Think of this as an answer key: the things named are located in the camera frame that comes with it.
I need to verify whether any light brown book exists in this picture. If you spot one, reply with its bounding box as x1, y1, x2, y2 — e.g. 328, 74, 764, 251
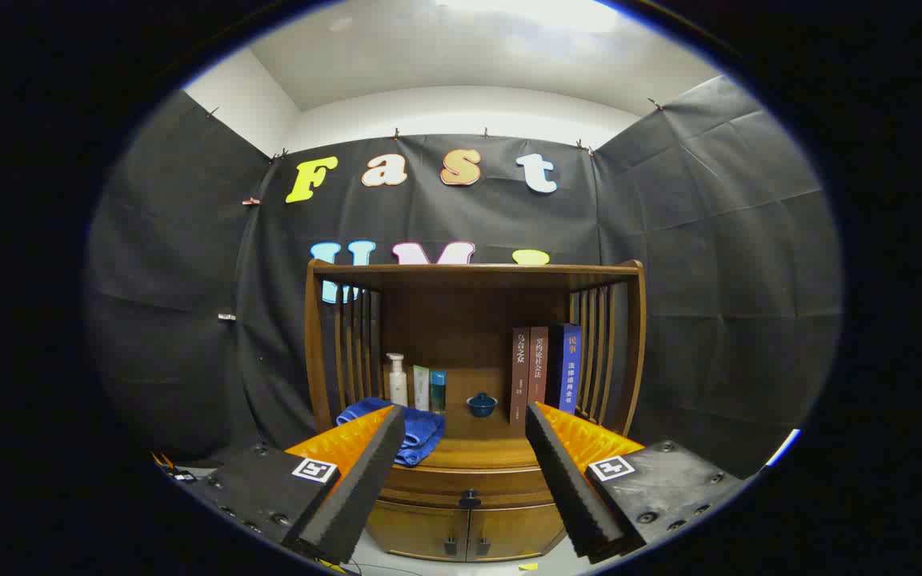
529, 326, 549, 407

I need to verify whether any white pump bottle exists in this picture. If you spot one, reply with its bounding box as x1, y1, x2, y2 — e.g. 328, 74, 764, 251
386, 353, 409, 407

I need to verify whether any wooden countertop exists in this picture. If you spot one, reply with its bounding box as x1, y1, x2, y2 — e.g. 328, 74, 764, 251
325, 416, 638, 473

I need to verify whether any wooden cabinet door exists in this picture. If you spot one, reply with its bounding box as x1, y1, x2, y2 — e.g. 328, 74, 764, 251
365, 502, 470, 561
467, 502, 567, 562

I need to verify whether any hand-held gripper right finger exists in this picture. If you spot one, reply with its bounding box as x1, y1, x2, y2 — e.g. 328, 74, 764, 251
525, 402, 748, 564

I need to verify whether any wooden drawer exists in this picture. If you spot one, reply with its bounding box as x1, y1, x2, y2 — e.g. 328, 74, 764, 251
381, 466, 562, 510

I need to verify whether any blue folded towel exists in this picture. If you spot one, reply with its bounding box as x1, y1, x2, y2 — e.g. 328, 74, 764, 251
336, 398, 446, 467

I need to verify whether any dark brown book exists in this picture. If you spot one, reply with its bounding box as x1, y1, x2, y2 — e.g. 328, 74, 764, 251
510, 326, 531, 425

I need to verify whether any wooden cabinet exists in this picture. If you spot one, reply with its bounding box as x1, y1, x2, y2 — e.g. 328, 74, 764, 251
305, 259, 647, 562

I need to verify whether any blue book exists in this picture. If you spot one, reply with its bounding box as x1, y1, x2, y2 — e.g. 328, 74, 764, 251
547, 322, 583, 414

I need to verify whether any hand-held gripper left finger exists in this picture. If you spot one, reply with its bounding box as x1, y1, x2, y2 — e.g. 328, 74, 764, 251
189, 404, 407, 566

